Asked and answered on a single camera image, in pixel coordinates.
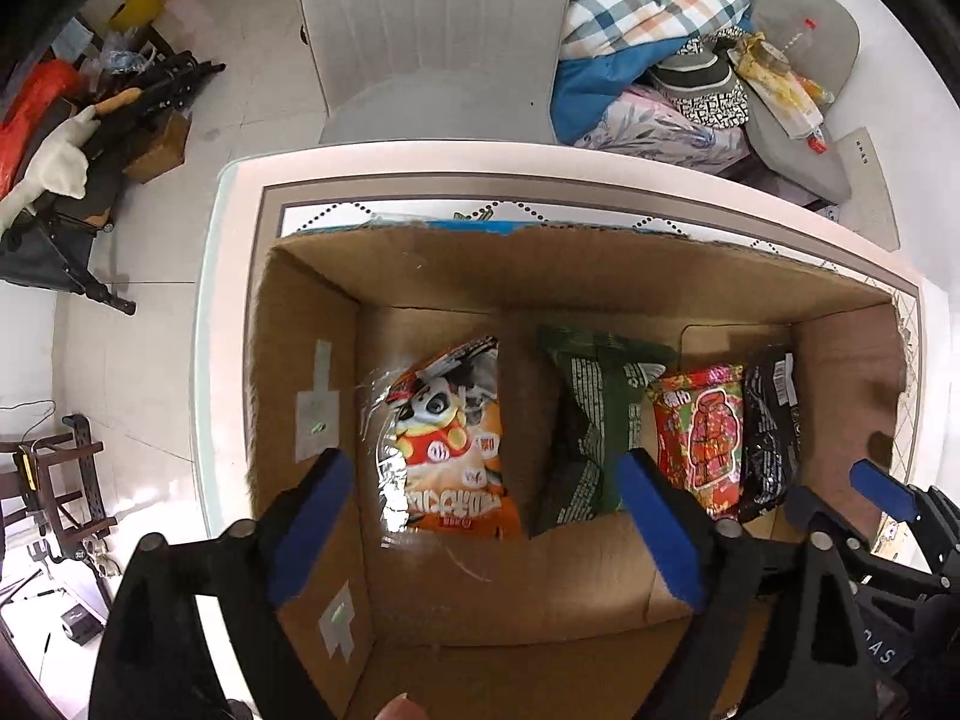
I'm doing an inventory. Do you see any clear bottle with red cap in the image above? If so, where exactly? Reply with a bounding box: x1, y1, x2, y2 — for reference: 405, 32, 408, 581
772, 17, 818, 61

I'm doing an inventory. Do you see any black folding stroller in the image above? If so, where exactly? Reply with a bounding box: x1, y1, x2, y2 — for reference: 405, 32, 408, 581
0, 49, 226, 316

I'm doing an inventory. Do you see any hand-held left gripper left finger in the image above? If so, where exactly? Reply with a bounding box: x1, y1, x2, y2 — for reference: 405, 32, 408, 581
88, 448, 355, 720

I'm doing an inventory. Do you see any white cloth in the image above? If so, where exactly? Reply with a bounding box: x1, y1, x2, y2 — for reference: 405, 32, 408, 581
0, 105, 102, 233

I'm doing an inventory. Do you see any grey cushion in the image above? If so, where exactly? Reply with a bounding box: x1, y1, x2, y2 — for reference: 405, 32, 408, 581
739, 0, 861, 203

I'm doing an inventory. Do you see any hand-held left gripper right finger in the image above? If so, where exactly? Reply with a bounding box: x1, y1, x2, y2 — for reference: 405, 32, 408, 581
616, 448, 878, 720

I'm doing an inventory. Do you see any floral cloth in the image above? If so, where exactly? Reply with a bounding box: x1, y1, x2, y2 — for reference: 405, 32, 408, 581
574, 82, 751, 173

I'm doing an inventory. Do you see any clear plastic bag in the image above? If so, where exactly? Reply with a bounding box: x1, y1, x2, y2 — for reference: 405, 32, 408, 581
101, 30, 158, 76

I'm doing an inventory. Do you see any large cardboard box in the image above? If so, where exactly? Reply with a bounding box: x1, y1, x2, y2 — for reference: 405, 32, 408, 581
244, 217, 920, 720

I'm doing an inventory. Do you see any yellow plastic bag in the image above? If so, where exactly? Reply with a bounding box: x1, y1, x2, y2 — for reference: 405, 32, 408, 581
731, 34, 833, 140

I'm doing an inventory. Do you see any blue cloth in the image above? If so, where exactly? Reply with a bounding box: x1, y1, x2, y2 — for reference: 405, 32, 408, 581
551, 45, 683, 143

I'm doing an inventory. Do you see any red snack bag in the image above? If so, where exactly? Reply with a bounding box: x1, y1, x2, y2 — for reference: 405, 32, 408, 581
646, 364, 747, 520

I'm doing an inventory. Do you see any black snack bag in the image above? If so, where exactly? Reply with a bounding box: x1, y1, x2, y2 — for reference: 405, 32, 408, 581
739, 345, 803, 524

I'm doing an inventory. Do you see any green snack bag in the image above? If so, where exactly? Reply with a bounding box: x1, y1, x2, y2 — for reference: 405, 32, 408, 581
529, 324, 676, 539

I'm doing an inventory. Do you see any plaid blanket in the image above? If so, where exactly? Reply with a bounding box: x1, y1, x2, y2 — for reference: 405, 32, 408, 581
561, 0, 751, 61

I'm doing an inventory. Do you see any black and white patterned hat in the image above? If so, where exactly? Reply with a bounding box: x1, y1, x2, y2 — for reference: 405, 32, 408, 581
649, 37, 751, 128

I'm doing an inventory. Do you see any small cardboard box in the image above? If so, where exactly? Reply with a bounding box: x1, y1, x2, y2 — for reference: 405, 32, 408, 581
120, 111, 192, 185

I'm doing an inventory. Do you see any orange cartoon snack bag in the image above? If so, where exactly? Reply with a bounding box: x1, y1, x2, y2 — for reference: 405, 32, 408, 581
371, 336, 524, 541

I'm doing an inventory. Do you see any small black device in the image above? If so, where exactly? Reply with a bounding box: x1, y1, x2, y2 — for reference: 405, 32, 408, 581
58, 604, 106, 646

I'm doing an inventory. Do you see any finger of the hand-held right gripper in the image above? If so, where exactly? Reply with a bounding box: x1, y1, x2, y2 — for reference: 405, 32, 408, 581
850, 459, 960, 578
784, 486, 946, 597

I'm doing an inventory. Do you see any white router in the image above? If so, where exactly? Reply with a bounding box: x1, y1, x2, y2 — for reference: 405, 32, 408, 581
832, 127, 901, 252

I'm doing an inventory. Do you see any white chair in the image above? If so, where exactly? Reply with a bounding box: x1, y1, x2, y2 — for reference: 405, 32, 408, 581
289, 0, 578, 145

